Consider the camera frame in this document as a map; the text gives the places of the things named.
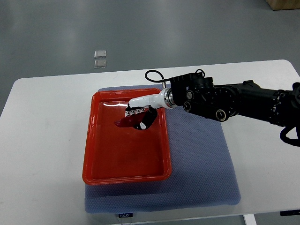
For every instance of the red pepper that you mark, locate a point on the red pepper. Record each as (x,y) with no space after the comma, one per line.
(130,121)

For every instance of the lower metal floor plate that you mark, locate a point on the lower metal floor plate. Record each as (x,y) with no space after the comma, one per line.
(100,63)

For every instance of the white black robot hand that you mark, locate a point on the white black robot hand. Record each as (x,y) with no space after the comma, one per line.
(144,117)

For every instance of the cardboard box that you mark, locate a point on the cardboard box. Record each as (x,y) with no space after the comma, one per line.
(284,4)

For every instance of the blue-grey mesh mat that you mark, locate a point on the blue-grey mesh mat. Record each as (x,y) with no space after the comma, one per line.
(202,171)

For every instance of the dark mat label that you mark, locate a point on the dark mat label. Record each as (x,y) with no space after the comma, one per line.
(125,215)

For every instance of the white table leg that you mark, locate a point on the white table leg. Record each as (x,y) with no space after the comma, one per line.
(249,219)

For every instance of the upper metal floor plate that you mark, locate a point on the upper metal floor plate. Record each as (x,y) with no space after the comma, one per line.
(99,54)

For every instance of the red plastic tray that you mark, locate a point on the red plastic tray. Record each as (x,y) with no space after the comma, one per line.
(115,155)

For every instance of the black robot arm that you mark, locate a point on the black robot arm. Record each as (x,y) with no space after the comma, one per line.
(198,95)

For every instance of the metal floor plate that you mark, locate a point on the metal floor plate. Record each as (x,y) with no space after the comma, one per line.
(99,54)
(100,63)

